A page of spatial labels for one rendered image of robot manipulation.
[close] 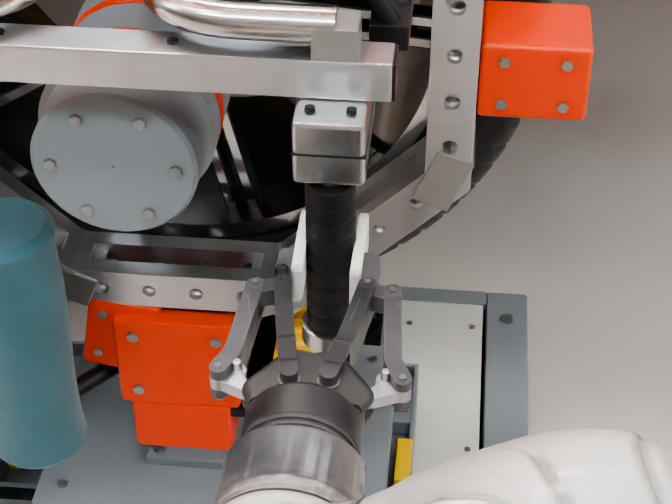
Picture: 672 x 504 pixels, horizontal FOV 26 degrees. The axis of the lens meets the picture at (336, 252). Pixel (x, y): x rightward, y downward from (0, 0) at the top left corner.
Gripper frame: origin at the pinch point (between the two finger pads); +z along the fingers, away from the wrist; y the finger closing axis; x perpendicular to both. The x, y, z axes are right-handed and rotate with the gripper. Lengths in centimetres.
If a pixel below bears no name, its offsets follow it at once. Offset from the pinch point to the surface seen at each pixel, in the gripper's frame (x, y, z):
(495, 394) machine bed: -75, 16, 63
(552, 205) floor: -83, 26, 117
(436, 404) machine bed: -75, 8, 61
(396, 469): -65, 4, 39
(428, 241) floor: -83, 5, 105
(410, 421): -66, 5, 48
